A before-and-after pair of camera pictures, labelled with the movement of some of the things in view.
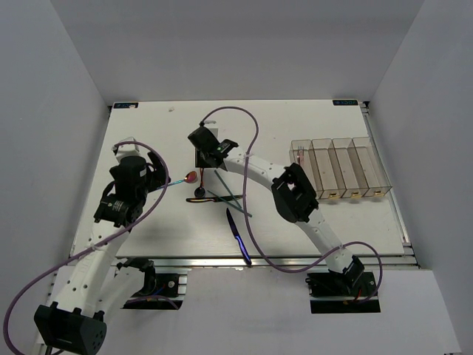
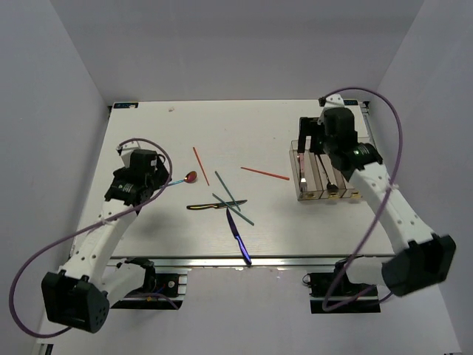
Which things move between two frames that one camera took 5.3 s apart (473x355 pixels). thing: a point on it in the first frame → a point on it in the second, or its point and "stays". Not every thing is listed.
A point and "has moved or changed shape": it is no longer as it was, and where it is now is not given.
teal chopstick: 228,203 has moved or changed shape
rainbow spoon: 190,178 stays
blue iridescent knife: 236,234 stays
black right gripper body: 200,160 → 328,143
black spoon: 199,192 → 329,186
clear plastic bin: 301,152 stays
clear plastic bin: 329,168 stays
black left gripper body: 154,179 stays
